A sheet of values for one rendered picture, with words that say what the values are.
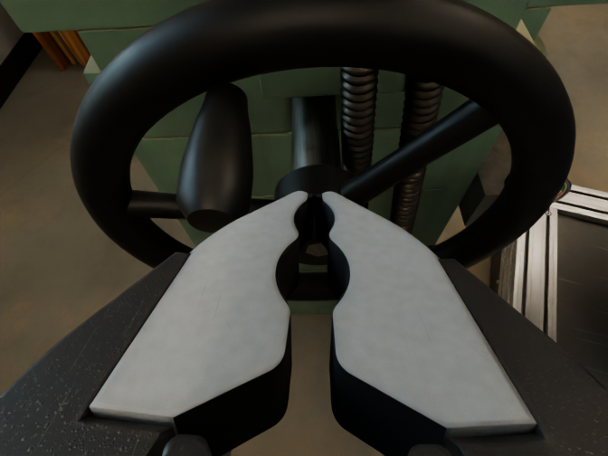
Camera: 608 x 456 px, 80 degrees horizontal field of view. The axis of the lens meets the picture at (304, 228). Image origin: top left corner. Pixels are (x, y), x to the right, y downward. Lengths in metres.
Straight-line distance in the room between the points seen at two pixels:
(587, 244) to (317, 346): 0.71
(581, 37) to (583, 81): 0.30
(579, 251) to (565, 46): 1.19
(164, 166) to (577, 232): 0.96
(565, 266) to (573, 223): 0.13
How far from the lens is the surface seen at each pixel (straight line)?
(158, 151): 0.48
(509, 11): 0.27
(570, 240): 1.10
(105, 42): 0.40
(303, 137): 0.27
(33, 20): 0.41
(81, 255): 1.36
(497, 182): 0.55
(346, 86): 0.25
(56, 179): 1.60
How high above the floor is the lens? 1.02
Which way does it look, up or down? 60 degrees down
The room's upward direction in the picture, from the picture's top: 5 degrees counter-clockwise
